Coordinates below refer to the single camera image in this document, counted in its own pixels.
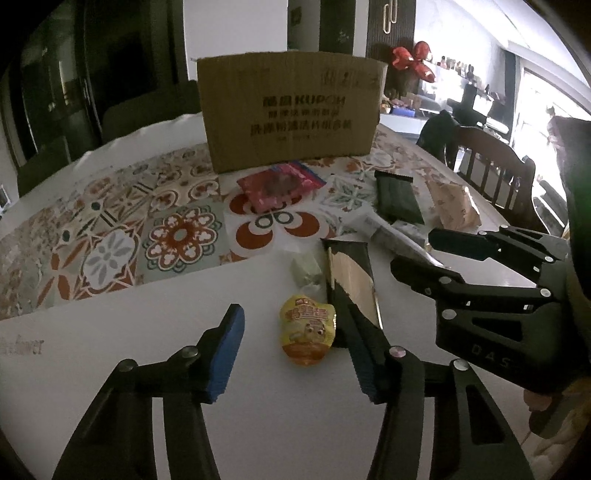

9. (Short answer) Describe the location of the dark upholstered chair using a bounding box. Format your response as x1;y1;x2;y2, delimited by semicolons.
100;80;202;149
17;137;71;197

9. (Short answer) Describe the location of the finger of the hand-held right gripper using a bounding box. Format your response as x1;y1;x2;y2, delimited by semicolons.
390;256;557;321
428;226;571;267

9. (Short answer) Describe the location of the person's right hand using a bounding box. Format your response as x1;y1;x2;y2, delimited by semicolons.
524;390;561;437

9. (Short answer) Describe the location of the dark green cloth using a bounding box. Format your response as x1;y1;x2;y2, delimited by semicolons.
417;110;462;160

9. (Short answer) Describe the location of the red foil balloon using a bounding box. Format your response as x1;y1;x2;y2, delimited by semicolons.
392;41;438;84

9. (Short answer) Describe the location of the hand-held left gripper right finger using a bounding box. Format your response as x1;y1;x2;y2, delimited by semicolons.
339;300;536;480

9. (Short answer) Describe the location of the row of small ornaments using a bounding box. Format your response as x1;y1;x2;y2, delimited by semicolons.
433;52;483;77

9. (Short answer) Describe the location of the white tv cabinet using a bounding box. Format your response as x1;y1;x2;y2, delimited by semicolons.
379;110;439;139

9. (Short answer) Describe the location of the floral patterned tablecloth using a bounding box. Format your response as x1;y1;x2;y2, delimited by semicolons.
0;124;467;320

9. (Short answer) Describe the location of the beige snack packet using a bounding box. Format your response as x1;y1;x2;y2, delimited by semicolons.
425;179;482;230

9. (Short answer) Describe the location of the red snack packet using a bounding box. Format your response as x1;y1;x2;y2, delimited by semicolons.
237;161;327;214

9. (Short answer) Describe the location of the brown wooden chair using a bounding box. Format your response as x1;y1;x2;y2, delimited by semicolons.
444;124;539;228

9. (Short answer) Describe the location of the small pale green packet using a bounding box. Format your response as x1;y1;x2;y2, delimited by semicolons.
290;251;327;288

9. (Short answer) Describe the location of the dark green snack packet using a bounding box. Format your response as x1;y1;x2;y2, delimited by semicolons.
373;170;426;226

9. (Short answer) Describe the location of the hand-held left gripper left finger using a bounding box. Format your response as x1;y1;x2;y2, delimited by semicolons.
51;304;245;480

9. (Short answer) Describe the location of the dark glass sliding door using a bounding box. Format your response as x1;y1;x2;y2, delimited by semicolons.
13;0;186;160

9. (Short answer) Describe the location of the gold wall ornament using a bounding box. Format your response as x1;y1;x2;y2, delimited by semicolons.
381;0;401;34

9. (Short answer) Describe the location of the brown cardboard box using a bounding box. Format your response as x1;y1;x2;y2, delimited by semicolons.
197;51;389;175

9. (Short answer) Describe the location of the dark gold-striped snack packet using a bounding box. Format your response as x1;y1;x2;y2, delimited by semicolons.
320;237;385;330

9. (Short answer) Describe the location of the yellow snack pouch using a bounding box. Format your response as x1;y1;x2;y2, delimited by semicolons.
279;296;336;366

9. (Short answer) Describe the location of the dark interior door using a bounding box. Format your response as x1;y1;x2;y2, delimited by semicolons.
318;0;357;54

